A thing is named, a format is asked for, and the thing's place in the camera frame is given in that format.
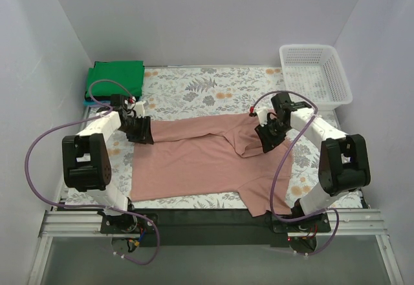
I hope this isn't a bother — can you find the pink t shirt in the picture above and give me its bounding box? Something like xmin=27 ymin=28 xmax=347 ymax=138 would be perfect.
xmin=130 ymin=114 xmax=293 ymax=216

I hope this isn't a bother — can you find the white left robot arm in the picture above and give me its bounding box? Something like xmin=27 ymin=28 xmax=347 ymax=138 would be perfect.
xmin=62 ymin=94 xmax=154 ymax=233

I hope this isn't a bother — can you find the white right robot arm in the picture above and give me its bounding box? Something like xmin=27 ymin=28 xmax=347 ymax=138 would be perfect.
xmin=249 ymin=90 xmax=371 ymax=232

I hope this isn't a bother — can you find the floral patterned table mat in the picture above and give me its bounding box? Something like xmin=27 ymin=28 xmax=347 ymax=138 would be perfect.
xmin=61 ymin=67 xmax=362 ymax=209

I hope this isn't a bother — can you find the dark folded t shirt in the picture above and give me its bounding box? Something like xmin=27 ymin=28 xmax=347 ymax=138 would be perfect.
xmin=84 ymin=94 xmax=140 ymax=106

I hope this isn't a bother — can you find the green folded t shirt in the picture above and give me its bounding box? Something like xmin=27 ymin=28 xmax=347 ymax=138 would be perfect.
xmin=85 ymin=60 xmax=145 ymax=101

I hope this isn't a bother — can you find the white plastic basket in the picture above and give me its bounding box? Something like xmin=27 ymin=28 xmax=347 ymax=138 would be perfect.
xmin=279 ymin=44 xmax=353 ymax=111

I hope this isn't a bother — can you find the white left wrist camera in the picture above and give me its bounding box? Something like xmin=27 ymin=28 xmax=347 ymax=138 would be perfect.
xmin=127 ymin=98 xmax=147 ymax=118

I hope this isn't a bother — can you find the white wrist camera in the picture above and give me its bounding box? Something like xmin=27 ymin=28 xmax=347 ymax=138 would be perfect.
xmin=127 ymin=98 xmax=147 ymax=118
xmin=249 ymin=106 xmax=274 ymax=127

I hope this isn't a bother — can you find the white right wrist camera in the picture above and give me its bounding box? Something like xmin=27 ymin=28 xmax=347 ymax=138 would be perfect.
xmin=249 ymin=106 xmax=274 ymax=127

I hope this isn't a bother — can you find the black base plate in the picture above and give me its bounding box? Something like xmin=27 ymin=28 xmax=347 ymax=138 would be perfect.
xmin=100 ymin=207 xmax=332 ymax=249

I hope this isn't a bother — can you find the aluminium frame rail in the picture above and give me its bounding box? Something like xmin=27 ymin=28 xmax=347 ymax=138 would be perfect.
xmin=28 ymin=209 xmax=403 ymax=284

